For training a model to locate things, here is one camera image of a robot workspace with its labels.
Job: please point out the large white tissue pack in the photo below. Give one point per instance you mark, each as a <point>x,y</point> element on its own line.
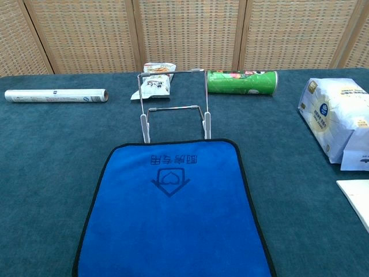
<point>328,115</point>

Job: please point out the blue microfibre towel black trim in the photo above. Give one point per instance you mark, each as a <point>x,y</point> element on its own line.
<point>173,225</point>

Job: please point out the white paper sheet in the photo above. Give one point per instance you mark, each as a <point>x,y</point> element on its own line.
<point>360,199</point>

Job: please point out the teal felt table cover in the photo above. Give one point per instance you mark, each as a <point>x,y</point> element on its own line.
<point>43,173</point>

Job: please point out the white snack bag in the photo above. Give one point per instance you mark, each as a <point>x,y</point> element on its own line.
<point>154,86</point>

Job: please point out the white cling film roll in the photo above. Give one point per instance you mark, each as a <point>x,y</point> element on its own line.
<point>52,95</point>

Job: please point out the woven folding screen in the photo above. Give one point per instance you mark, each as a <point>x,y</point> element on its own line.
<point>86,34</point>

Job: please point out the green chips can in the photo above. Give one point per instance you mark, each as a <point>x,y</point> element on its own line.
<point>245,83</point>

